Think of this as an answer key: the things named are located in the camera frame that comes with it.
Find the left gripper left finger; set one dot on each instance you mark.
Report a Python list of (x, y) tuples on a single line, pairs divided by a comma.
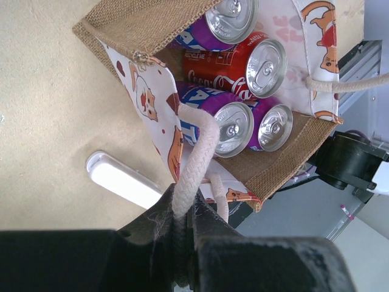
[(137, 257)]

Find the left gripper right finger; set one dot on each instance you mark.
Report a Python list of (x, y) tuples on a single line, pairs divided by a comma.
[(225, 260)]

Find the red cola can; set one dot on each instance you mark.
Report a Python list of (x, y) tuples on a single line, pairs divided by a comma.
[(221, 27), (253, 69)]

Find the canvas bag with cat print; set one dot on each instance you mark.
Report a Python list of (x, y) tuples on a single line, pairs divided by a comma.
[(127, 35)]

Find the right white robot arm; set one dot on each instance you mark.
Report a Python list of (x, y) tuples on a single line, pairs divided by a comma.
[(348, 159)]

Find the white oblong plastic case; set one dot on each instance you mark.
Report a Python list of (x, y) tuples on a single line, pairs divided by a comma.
[(116, 177)]

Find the purple soda can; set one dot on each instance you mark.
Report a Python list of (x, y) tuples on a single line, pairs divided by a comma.
[(273, 122), (234, 118)]

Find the red cola can front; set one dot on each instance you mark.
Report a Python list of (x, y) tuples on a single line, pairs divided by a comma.
[(221, 27)]

